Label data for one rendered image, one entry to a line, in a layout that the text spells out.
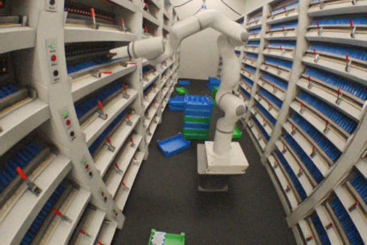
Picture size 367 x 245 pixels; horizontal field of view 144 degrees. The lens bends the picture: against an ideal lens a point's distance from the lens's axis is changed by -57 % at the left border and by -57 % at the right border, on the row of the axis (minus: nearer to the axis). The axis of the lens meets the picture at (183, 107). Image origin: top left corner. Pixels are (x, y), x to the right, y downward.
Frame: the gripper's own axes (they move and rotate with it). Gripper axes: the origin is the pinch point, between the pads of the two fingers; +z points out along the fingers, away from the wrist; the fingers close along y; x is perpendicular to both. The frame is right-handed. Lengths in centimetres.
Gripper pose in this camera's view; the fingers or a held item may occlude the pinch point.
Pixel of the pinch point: (106, 57)
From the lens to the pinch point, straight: 79.4
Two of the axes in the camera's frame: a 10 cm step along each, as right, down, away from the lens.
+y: -0.9, 4.1, -9.1
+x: 1.1, 9.1, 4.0
